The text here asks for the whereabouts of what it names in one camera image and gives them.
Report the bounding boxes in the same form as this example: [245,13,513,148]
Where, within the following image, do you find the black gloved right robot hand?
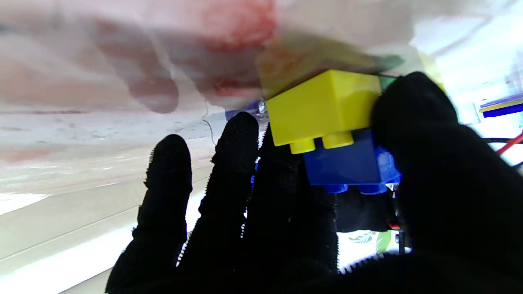
[105,71,523,294]

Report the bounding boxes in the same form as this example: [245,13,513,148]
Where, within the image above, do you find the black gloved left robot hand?
[336,189,399,233]

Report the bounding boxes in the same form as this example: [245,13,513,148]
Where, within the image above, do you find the blue toy brick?
[302,129,403,195]

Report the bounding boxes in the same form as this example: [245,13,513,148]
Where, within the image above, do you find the yellow toy brick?
[266,69,382,155]

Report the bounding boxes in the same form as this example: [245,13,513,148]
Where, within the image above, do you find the large-leaf green houseplant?
[349,231,395,256]

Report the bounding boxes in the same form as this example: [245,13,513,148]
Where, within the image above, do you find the beige fabric sofa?
[0,163,217,294]

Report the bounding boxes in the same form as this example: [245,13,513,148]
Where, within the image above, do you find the left wrist red black cables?
[484,131,523,168]

